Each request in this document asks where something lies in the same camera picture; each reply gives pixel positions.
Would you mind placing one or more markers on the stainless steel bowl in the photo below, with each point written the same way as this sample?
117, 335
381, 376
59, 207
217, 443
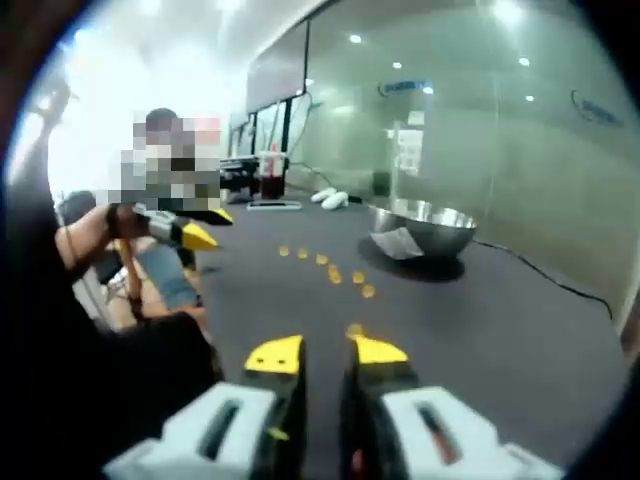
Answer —
440, 235

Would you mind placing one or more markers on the person's left hand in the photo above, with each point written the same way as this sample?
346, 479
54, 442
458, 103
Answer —
85, 237

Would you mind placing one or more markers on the person's black clothing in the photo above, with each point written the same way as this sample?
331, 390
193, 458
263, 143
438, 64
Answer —
75, 390

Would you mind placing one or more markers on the yellow QQ candy piece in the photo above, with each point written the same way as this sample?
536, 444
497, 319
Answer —
355, 328

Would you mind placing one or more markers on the scatter of yellow QQ candies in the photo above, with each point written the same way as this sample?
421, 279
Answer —
321, 259

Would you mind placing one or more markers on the white-framed black panel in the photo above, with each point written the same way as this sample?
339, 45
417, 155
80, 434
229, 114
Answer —
275, 205

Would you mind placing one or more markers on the white paper notice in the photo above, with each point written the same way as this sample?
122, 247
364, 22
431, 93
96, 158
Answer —
409, 150

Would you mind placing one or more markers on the dark grey table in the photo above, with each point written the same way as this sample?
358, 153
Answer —
490, 360

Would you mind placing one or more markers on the blue denim cloth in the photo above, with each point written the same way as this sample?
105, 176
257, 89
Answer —
172, 277

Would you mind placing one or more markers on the black chair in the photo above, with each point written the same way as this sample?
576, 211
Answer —
80, 205

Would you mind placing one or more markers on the black box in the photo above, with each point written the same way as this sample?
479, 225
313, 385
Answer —
381, 185

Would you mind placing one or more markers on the plastic cup with red drink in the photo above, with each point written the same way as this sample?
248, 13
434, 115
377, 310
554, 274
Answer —
272, 180

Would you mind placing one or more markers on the blue logo sticker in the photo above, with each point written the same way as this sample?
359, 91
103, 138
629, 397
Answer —
405, 88
597, 110

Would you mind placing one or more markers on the black plug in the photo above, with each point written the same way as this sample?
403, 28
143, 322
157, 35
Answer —
355, 198

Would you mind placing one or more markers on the black desk device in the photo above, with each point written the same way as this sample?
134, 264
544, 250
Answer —
240, 175

